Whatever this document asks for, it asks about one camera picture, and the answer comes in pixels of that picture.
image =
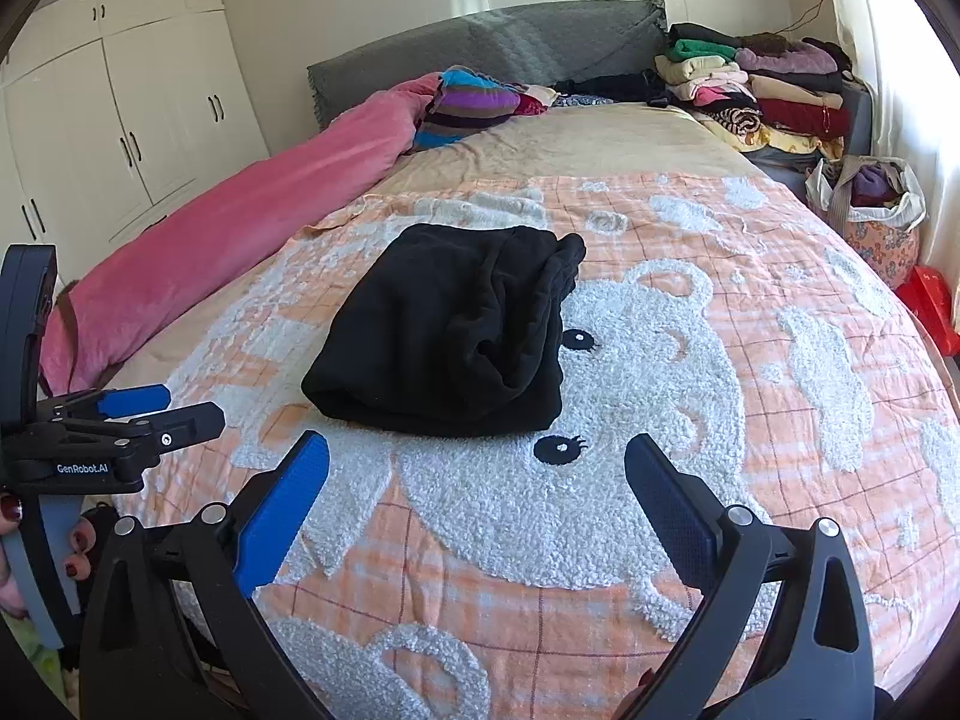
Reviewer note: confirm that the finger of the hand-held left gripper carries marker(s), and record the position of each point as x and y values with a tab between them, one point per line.
135	399
187	424

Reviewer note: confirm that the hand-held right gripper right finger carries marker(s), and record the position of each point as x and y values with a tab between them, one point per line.
671	510

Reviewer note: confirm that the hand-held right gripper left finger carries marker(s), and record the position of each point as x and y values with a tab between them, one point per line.
289	510

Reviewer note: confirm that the black sweater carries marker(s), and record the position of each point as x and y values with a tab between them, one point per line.
442	330

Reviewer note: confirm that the person's left forearm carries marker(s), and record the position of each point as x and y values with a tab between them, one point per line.
22	652

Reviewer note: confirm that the floral bag of clothes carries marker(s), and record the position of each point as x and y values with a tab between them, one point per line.
877	240

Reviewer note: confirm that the pile of folded clothes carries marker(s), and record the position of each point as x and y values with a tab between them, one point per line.
772	97

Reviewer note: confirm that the person's left hand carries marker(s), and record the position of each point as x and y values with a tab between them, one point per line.
9	585

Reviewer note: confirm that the pink blanket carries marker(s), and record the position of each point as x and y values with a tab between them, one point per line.
225	217

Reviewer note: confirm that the white wardrobe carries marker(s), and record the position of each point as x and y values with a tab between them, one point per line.
150	90

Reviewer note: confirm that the orange bear blanket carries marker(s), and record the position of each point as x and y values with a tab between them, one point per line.
787	277

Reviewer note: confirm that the red bag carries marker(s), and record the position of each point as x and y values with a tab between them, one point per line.
934	300

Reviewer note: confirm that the beige bed sheet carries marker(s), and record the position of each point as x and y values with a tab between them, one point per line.
600	142

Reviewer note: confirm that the striped colourful cloth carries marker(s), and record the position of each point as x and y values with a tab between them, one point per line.
465	109

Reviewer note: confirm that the black garment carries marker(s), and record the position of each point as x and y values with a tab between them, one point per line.
607	86

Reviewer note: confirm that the maroon patterned cloth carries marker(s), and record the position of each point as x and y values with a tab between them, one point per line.
536	99

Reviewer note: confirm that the white curtain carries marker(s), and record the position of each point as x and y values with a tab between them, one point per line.
900	90

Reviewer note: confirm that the grey quilted headboard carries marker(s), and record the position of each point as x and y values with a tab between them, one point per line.
525	45

